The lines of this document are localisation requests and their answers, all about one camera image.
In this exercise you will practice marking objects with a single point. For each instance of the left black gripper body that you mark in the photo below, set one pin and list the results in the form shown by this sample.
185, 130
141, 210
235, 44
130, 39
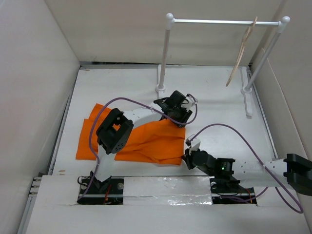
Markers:
181, 113

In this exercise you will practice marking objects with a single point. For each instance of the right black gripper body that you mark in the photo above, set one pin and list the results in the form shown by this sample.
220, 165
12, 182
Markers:
191, 165

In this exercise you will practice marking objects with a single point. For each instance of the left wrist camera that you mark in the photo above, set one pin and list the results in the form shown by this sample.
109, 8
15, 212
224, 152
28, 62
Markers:
189, 102

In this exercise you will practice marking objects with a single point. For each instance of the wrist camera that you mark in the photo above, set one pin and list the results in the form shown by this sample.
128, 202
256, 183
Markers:
189, 102
193, 143

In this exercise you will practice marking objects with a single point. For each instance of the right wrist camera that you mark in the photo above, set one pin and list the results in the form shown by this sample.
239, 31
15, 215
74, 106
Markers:
193, 143

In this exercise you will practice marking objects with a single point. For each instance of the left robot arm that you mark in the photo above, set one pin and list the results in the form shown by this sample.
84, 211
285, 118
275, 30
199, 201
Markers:
114, 131

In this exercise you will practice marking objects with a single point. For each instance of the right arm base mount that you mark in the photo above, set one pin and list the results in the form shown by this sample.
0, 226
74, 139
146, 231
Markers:
223, 193

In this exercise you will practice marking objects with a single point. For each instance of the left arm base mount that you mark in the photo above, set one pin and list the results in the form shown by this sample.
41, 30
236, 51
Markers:
108, 192

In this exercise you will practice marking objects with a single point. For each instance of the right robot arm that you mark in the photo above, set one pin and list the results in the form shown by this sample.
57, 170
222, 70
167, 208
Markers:
232, 176

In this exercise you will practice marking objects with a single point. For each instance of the wooden clothes hanger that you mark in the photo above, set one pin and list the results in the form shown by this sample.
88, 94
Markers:
245, 37

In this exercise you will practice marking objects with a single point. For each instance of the orange trousers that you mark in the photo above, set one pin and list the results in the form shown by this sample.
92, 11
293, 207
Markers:
160, 142

